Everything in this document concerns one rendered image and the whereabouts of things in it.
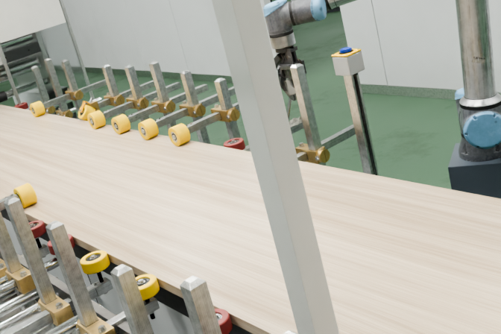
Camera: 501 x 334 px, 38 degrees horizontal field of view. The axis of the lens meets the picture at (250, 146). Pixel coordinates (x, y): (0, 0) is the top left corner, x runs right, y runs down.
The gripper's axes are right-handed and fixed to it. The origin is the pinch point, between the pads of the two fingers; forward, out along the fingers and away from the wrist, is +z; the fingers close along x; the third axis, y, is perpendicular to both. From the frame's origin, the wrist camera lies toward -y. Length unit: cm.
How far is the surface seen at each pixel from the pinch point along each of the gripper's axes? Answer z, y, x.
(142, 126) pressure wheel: 5, -62, -33
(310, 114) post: 2.6, 17.8, -8.0
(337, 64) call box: -17.7, 40.6, -11.3
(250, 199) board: 11, 37, -55
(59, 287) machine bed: 17, 15, -112
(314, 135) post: 10.6, 17.8, -8.1
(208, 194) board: 11, 19, -58
